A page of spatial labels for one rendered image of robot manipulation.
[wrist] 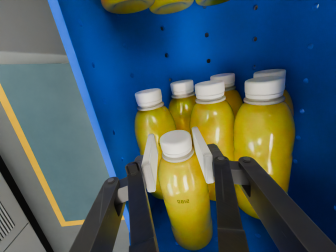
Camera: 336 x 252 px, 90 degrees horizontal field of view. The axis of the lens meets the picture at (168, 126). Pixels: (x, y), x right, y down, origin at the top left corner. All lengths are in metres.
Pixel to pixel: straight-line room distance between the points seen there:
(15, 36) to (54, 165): 1.30
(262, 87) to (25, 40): 0.68
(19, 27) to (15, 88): 1.01
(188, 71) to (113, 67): 0.14
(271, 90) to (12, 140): 1.86
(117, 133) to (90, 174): 1.51
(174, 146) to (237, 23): 0.23
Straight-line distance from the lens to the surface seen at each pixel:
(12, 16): 0.73
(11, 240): 2.15
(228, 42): 0.33
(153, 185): 0.16
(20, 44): 0.70
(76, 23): 0.22
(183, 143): 0.19
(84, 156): 1.65
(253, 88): 0.20
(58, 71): 1.49
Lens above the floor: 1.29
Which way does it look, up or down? 69 degrees down
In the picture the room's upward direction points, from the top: 176 degrees clockwise
